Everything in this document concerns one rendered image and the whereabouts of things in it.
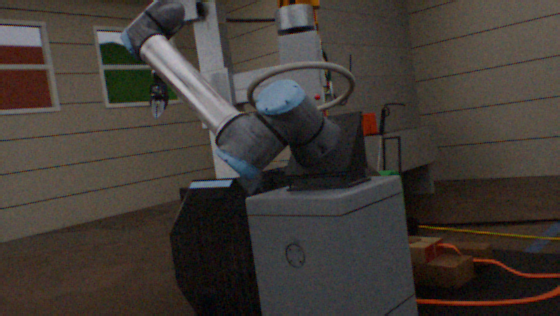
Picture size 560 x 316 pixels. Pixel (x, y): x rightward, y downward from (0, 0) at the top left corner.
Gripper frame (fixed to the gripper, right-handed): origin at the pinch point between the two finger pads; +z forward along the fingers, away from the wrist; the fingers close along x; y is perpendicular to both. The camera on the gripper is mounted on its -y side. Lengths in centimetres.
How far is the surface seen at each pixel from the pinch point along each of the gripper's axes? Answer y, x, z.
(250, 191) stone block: -10, 47, 32
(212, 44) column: -97, 12, -95
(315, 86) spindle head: -27, 79, -33
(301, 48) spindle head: -21, 70, -53
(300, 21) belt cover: -14, 69, -65
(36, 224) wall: -565, -292, -26
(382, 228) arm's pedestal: 66, 92, 60
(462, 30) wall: -375, 320, -295
